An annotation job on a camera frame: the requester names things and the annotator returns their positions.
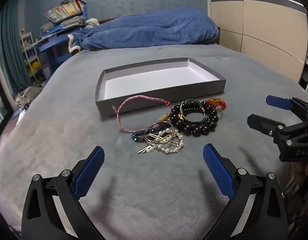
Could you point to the blue blanket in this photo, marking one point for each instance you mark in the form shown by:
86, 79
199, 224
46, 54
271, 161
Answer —
144, 30

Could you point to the teal curtain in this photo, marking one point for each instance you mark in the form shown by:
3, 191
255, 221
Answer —
11, 55

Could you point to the grey cloth pile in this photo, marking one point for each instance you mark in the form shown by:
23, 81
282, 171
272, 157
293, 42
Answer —
28, 95

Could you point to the white shelf rack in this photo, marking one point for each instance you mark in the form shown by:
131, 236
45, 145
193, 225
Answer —
26, 40

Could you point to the gold bar hair pins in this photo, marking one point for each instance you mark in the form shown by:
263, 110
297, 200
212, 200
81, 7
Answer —
164, 137

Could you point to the patterned brown cloth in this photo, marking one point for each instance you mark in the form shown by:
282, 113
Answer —
296, 190

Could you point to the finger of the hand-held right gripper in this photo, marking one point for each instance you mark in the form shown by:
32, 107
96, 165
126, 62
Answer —
278, 102
261, 123

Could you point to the yellow toy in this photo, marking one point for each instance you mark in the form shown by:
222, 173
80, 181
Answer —
35, 65

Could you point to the stack of papers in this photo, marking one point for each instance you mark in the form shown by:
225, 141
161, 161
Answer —
71, 21

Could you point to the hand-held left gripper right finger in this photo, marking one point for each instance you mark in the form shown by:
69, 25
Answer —
217, 172

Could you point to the pearl hair clip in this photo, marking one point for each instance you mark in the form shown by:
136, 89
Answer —
150, 149

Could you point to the grey cardboard tray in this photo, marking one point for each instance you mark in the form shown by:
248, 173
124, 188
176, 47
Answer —
154, 80

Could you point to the row of colourful books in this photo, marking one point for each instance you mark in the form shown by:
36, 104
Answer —
66, 10

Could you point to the beige wardrobe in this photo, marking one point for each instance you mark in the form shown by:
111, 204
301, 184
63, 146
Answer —
256, 30

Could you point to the blue wooden desk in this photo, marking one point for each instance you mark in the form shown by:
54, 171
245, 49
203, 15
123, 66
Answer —
53, 55

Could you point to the silver bangle with yellow charm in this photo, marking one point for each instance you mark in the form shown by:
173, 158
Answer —
164, 117

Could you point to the white plush toy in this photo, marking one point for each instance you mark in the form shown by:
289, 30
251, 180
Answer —
92, 21

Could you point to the plain silver bangle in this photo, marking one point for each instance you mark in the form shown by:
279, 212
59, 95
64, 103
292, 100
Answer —
203, 110

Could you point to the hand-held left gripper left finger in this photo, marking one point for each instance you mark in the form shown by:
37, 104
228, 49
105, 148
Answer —
90, 172

